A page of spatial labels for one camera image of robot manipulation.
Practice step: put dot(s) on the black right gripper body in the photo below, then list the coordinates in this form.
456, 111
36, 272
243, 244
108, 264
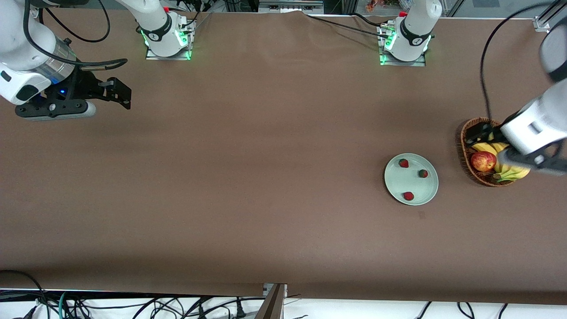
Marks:
83, 86

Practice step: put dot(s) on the red strawberry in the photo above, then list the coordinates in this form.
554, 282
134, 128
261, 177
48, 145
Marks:
423, 173
408, 196
403, 163

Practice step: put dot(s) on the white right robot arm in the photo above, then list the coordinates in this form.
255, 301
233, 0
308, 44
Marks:
155, 17

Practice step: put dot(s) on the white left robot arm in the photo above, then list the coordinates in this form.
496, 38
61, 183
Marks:
416, 26

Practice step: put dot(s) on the pale green round plate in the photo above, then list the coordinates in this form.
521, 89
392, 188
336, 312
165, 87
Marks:
405, 181

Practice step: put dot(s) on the brown wicker basket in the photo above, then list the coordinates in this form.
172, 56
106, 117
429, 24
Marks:
465, 155

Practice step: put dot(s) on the red apple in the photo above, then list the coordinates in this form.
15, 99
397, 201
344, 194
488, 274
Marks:
483, 161

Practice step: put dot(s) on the orange toy figures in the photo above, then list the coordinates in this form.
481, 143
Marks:
372, 5

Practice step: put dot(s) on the brown table cover sheet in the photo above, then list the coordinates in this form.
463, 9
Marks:
283, 133

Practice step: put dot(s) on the brown metal profile bar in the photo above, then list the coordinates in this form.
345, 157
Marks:
272, 305

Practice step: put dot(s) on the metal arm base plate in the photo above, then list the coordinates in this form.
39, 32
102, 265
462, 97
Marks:
403, 64
168, 57

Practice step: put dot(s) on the aluminium frame profile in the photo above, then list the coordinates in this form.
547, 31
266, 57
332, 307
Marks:
542, 22

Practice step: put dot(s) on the grey metal rail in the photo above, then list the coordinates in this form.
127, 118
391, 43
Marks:
288, 6

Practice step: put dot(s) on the silver metal bracket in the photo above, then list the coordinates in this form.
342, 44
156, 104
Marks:
267, 289

